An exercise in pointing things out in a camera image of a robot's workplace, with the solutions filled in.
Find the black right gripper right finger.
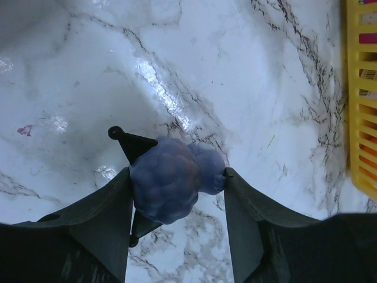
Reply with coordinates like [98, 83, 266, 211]
[224, 168, 376, 282]

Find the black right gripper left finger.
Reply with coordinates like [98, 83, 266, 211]
[1, 168, 133, 282]

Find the purple sheep toy figure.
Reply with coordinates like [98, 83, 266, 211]
[107, 126, 227, 248]

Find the yellow plastic shopping basket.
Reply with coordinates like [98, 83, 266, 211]
[346, 1, 376, 200]

